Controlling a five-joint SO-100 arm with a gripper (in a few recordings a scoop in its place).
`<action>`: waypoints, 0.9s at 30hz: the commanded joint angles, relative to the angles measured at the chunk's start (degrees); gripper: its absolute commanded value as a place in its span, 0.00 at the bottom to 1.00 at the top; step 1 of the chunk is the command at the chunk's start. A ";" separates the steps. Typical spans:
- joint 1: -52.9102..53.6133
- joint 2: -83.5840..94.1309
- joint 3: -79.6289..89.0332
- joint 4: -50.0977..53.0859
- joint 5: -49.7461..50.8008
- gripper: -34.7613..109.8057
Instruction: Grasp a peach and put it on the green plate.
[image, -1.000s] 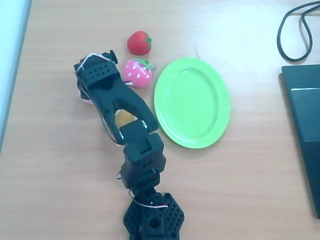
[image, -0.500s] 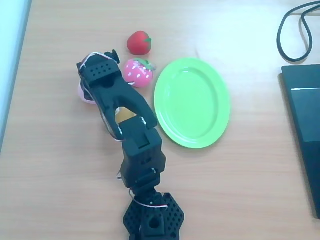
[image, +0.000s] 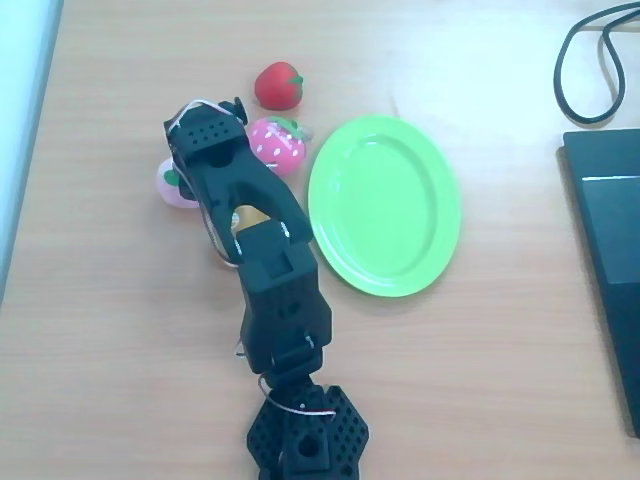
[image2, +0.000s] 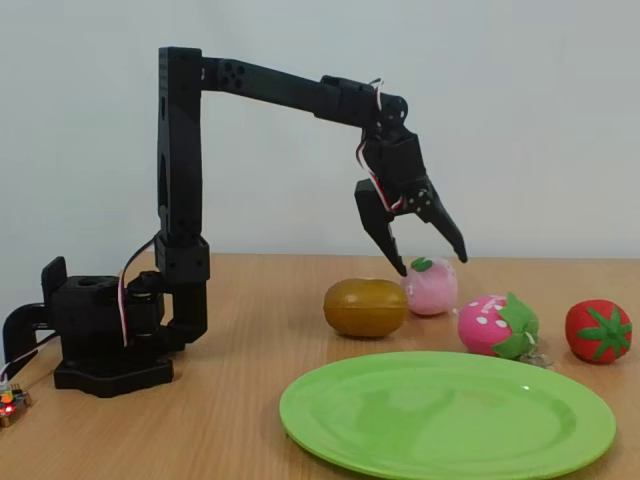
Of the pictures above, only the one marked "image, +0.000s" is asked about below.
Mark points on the pink plush strawberry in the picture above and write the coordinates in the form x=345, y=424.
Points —
x=280, y=145

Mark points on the red plush tomato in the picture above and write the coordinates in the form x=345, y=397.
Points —
x=277, y=85

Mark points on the green oval plate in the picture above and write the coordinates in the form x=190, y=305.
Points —
x=385, y=205

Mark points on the black laptop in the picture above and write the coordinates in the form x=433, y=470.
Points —
x=612, y=240

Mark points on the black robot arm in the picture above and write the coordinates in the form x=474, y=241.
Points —
x=280, y=300

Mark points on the pink plush peach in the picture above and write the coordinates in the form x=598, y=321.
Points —
x=167, y=192

